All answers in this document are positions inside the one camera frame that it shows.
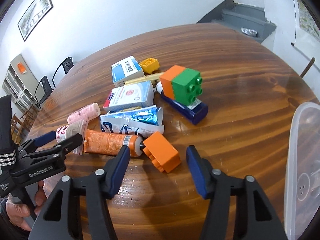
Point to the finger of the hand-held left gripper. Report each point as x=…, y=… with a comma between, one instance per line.
x=68, y=143
x=45, y=137

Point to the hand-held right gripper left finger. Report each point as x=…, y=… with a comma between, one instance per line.
x=117, y=172

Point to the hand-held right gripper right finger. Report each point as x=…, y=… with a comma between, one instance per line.
x=197, y=172

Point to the orange tube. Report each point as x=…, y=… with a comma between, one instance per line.
x=107, y=141

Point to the pink roll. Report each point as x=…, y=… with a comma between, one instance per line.
x=83, y=113

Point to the large orange toy brick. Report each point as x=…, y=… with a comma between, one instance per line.
x=162, y=152

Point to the blue white toothpaste tube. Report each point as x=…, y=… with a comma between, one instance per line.
x=130, y=122

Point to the dark blue box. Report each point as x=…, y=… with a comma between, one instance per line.
x=195, y=113

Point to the red label white medicine box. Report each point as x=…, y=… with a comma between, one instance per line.
x=130, y=96

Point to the green toy brick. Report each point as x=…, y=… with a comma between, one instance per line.
x=187, y=87

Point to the blue striped white medicine box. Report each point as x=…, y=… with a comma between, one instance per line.
x=125, y=71

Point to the small white tube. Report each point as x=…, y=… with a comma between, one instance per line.
x=159, y=87

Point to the thin orange toy brick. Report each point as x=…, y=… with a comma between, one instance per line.
x=170, y=82

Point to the gold box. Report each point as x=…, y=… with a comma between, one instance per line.
x=140, y=79

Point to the clear plastic basin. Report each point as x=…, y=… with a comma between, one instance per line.
x=300, y=155

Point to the yellow toy brick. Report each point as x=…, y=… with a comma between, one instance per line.
x=150, y=65

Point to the wooden desktop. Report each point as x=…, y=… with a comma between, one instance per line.
x=237, y=92

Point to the person's left hand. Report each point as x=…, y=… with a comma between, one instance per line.
x=17, y=211

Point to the wooden chair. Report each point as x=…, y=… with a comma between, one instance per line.
x=25, y=122

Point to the black chair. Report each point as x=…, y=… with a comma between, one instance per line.
x=46, y=82
x=67, y=63

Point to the white cabinet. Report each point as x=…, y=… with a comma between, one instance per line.
x=17, y=85

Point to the orange object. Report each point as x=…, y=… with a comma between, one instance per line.
x=21, y=67

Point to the crumpled foil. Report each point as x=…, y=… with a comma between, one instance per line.
x=249, y=32

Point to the wooden stick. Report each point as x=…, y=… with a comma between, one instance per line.
x=308, y=67

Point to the grey stairs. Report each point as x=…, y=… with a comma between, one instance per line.
x=245, y=17

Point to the framed wall picture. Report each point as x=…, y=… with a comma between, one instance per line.
x=35, y=13

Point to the wall scroll painting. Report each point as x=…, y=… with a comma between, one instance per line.
x=307, y=20

